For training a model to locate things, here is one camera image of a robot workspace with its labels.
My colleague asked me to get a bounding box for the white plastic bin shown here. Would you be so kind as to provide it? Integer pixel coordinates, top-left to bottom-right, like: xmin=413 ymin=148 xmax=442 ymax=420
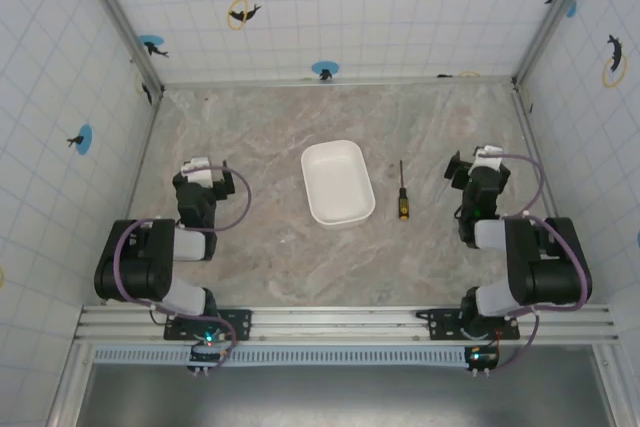
xmin=300 ymin=139 xmax=377 ymax=229

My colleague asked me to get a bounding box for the blue circle animal sticker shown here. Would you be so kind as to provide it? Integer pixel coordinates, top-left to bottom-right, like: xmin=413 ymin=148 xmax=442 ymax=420
xmin=66 ymin=123 xmax=95 ymax=156
xmin=310 ymin=60 xmax=341 ymax=83
xmin=137 ymin=34 xmax=171 ymax=60

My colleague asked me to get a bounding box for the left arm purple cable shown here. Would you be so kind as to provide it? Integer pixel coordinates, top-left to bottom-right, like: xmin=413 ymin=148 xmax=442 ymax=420
xmin=111 ymin=164 xmax=253 ymax=371

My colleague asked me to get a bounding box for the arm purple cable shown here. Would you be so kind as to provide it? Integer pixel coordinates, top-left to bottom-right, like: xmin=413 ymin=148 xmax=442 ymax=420
xmin=492 ymin=151 xmax=592 ymax=373
xmin=111 ymin=164 xmax=253 ymax=371

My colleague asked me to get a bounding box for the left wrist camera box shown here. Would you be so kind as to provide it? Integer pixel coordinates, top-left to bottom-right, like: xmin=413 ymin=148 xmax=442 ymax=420
xmin=180 ymin=156 xmax=216 ymax=188

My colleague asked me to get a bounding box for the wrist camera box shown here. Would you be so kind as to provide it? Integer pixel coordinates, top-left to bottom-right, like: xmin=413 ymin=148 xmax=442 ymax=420
xmin=471 ymin=144 xmax=507 ymax=174
xmin=180 ymin=156 xmax=216 ymax=188

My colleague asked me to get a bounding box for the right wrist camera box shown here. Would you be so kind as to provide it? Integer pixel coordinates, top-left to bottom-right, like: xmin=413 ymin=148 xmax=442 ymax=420
xmin=471 ymin=144 xmax=507 ymax=174

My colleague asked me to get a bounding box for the yellow black handled screwdriver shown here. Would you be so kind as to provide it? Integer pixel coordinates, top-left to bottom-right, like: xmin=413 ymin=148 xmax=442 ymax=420
xmin=397 ymin=159 xmax=410 ymax=221

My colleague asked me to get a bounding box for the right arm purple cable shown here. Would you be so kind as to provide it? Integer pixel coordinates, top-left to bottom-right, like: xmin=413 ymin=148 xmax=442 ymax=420
xmin=492 ymin=151 xmax=592 ymax=373

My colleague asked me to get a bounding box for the aluminium table edge rail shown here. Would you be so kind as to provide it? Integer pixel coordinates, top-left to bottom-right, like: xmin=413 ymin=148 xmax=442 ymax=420
xmin=511 ymin=84 xmax=560 ymax=221
xmin=160 ymin=74 xmax=517 ymax=92
xmin=123 ymin=89 xmax=165 ymax=222

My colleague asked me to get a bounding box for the seal with yellow ring sticker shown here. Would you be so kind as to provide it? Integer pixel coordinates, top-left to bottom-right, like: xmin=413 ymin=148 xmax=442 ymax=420
xmin=227 ymin=0 xmax=263 ymax=31

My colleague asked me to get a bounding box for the aluminium corner post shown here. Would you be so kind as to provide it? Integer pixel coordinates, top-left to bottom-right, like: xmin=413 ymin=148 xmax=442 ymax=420
xmin=73 ymin=0 xmax=167 ymax=99
xmin=511 ymin=0 xmax=603 ymax=87

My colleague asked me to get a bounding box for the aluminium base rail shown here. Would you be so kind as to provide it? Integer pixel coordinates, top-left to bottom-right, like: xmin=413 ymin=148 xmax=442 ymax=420
xmin=73 ymin=302 xmax=617 ymax=347

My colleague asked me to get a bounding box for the slotted grey cable duct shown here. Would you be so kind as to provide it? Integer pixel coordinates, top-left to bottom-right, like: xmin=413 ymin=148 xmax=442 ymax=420
xmin=91 ymin=344 xmax=620 ymax=366

